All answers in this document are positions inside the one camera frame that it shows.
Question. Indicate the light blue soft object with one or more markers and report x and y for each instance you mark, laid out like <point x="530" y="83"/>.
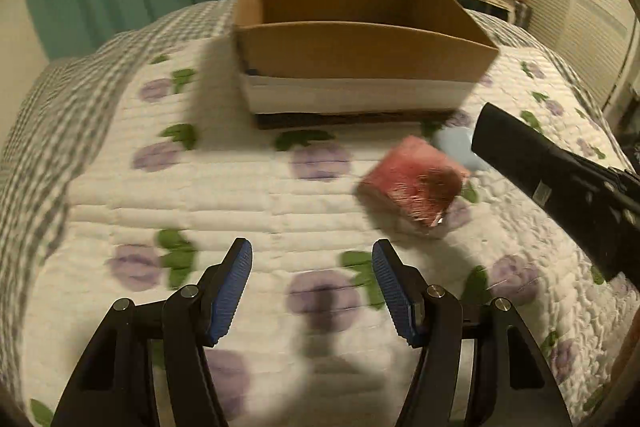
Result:
<point x="455" y="147"/>

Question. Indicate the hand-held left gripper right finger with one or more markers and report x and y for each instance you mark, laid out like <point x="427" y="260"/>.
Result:
<point x="394" y="292"/>

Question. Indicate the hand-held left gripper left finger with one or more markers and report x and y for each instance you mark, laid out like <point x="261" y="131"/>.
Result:
<point x="231" y="288"/>

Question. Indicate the brown cardboard box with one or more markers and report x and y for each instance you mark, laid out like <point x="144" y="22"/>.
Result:
<point x="350" y="52"/>

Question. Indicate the red block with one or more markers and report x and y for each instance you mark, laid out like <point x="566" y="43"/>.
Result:
<point x="412" y="184"/>

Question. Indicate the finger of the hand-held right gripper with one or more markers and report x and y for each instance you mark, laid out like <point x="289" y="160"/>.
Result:
<point x="540" y="167"/>

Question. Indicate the floral quilted bed cover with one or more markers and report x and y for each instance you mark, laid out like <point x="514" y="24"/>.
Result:
<point x="200" y="187"/>

